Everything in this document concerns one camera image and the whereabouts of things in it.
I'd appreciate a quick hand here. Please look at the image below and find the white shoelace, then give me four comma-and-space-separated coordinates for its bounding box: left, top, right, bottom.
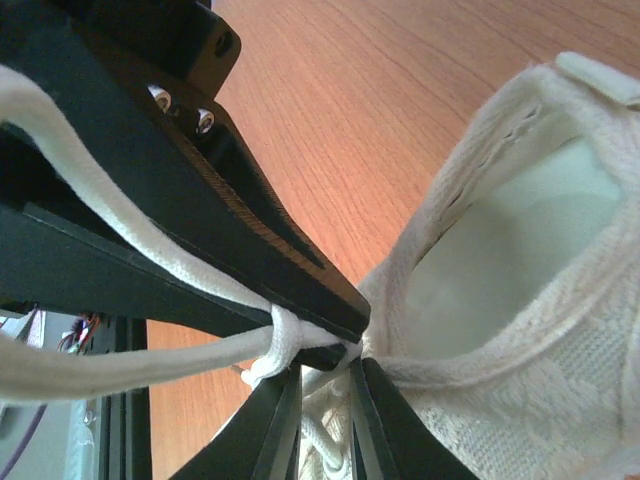
1, 67, 363, 403

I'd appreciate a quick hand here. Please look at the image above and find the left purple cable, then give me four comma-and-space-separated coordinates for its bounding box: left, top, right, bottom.
0, 402, 51, 480

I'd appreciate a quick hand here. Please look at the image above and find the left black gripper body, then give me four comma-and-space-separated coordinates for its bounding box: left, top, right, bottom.
54, 0, 241, 98

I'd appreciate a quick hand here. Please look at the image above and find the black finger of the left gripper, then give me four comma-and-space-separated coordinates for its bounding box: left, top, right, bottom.
1, 124, 350, 370
1, 1, 369, 343

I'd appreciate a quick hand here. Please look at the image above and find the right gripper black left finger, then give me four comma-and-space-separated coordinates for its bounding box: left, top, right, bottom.
172, 364, 302, 480

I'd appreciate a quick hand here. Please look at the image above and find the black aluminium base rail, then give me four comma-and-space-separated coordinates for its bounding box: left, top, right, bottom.
90, 316, 152, 480

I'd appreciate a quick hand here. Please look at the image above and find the white sneaker shoe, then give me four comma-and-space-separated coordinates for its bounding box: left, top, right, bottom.
294, 49, 640, 480

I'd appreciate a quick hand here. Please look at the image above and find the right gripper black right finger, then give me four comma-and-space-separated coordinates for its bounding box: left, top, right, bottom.
350, 358, 475, 480

